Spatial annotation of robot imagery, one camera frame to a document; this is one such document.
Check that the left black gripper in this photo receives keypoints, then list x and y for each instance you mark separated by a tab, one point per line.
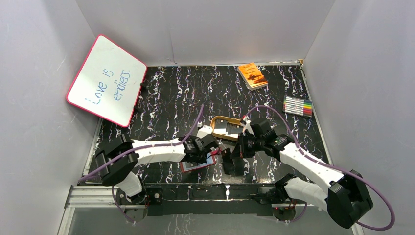
205	150

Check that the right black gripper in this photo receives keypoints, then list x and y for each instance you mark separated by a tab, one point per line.
241	151

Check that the red card holder wallet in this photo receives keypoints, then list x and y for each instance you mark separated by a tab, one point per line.
192	166

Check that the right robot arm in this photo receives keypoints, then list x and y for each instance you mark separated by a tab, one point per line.
342	196

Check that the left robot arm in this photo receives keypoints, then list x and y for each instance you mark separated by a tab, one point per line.
116	165

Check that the gold oval tray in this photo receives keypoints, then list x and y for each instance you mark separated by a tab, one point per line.
226	128

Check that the pack of coloured markers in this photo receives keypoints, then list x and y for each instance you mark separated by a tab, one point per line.
297	106

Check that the orange book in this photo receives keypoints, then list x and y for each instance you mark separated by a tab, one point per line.
252	75

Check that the pink framed whiteboard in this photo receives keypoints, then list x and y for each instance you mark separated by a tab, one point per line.
108	83

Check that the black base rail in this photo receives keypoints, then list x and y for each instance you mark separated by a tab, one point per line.
172	199

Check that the aluminium frame rail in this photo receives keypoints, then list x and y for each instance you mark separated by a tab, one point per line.
90	197

